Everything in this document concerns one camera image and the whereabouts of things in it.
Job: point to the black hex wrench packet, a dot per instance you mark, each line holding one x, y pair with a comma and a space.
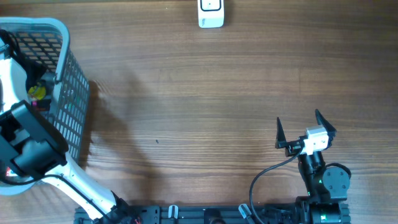
41, 105

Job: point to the yellow plastic jar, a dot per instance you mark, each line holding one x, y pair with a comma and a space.
37, 92

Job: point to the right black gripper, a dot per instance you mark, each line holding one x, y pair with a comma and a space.
292, 146

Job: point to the white barcode scanner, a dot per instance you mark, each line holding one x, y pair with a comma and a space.
210, 13

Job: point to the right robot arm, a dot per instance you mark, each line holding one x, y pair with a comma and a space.
326, 184

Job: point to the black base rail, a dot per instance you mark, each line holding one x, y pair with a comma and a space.
269, 213

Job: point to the red snack packet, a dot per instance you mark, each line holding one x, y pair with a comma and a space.
10, 173

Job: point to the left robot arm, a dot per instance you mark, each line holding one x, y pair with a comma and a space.
96, 200

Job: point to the grey plastic basket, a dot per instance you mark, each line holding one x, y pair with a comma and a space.
36, 51

